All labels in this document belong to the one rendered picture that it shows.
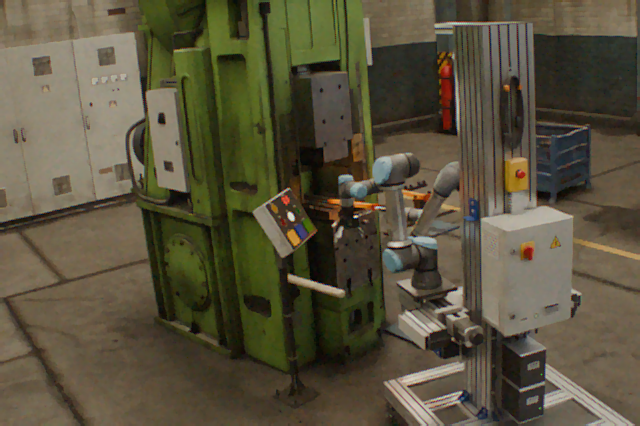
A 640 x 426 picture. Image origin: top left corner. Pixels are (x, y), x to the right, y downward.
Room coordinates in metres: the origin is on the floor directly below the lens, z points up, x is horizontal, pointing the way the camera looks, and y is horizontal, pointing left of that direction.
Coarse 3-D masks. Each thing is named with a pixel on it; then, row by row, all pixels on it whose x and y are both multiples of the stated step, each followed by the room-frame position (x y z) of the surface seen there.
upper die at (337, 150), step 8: (336, 144) 4.08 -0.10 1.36; (344, 144) 4.13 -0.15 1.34; (304, 152) 4.12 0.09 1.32; (312, 152) 4.07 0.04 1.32; (320, 152) 4.02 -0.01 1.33; (328, 152) 4.03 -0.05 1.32; (336, 152) 4.08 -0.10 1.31; (344, 152) 4.12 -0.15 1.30; (312, 160) 4.08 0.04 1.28; (320, 160) 4.03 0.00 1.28; (328, 160) 4.03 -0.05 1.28
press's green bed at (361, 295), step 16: (368, 288) 4.13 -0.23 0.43; (320, 304) 4.06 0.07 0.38; (336, 304) 3.96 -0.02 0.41; (352, 304) 4.02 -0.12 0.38; (368, 304) 4.18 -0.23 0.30; (320, 320) 4.08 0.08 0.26; (336, 320) 3.98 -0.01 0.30; (352, 320) 4.12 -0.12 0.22; (368, 320) 4.18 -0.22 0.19; (320, 336) 4.09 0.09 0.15; (336, 336) 3.99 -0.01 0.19; (352, 336) 4.03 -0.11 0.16; (368, 336) 4.11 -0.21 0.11; (320, 352) 4.10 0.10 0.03; (336, 352) 3.99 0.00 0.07; (352, 352) 4.00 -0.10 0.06
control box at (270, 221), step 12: (288, 192) 3.74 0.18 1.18; (264, 204) 3.47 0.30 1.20; (276, 204) 3.56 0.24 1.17; (288, 204) 3.66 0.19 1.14; (300, 204) 3.76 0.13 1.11; (264, 216) 3.47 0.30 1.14; (276, 216) 3.49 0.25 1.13; (288, 216) 3.58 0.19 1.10; (300, 216) 3.68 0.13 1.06; (264, 228) 3.47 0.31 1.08; (276, 228) 3.44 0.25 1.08; (288, 228) 3.51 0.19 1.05; (276, 240) 3.45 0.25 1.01; (288, 240) 3.44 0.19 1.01; (300, 240) 3.53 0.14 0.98; (288, 252) 3.42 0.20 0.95
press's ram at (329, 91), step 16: (304, 80) 4.01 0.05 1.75; (320, 80) 4.02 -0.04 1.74; (336, 80) 4.11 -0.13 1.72; (304, 96) 4.02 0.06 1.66; (320, 96) 4.02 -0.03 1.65; (336, 96) 4.10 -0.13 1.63; (304, 112) 4.03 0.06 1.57; (320, 112) 4.01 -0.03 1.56; (336, 112) 4.10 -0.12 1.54; (304, 128) 4.03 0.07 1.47; (320, 128) 4.00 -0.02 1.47; (336, 128) 4.09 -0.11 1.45; (304, 144) 4.04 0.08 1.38; (320, 144) 3.99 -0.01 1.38
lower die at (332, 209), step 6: (306, 198) 4.28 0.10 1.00; (324, 198) 4.27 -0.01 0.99; (330, 198) 4.26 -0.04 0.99; (306, 204) 4.21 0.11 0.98; (312, 204) 4.17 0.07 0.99; (324, 204) 4.14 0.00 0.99; (330, 204) 4.12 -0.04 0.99; (336, 204) 4.09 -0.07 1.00; (306, 210) 4.14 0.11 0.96; (312, 210) 4.11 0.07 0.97; (318, 210) 4.07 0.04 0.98; (324, 210) 4.04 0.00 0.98; (330, 210) 4.03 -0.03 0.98; (336, 210) 4.05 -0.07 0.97; (324, 216) 4.03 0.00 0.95; (330, 216) 4.01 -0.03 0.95; (336, 216) 4.05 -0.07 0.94
